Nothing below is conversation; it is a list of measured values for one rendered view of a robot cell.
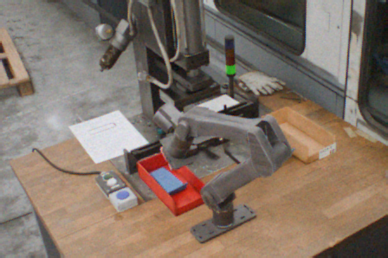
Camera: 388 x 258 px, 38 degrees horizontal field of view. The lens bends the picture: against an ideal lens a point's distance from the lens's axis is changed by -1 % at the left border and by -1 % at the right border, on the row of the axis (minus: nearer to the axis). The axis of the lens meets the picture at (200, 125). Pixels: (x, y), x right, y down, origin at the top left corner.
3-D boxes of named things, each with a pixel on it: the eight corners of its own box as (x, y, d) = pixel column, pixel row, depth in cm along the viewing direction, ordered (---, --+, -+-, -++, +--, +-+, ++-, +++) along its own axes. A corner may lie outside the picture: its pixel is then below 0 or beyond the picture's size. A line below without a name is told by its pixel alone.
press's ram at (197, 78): (177, 119, 184) (168, 35, 169) (141, 89, 204) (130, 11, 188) (223, 101, 192) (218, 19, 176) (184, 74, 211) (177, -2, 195)
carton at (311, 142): (307, 167, 188) (307, 147, 184) (261, 134, 207) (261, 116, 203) (335, 153, 194) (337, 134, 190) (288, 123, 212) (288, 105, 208)
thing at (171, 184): (171, 198, 177) (170, 191, 175) (145, 176, 188) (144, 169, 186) (189, 190, 180) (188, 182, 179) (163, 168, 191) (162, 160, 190)
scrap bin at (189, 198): (176, 216, 170) (173, 202, 167) (139, 177, 189) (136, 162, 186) (209, 202, 175) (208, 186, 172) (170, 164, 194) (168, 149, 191)
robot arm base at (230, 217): (186, 209, 161) (199, 223, 155) (243, 183, 169) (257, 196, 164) (188, 230, 165) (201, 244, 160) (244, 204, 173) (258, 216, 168)
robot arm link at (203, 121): (171, 116, 151) (268, 136, 132) (193, 101, 157) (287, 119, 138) (181, 155, 156) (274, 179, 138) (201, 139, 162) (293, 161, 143)
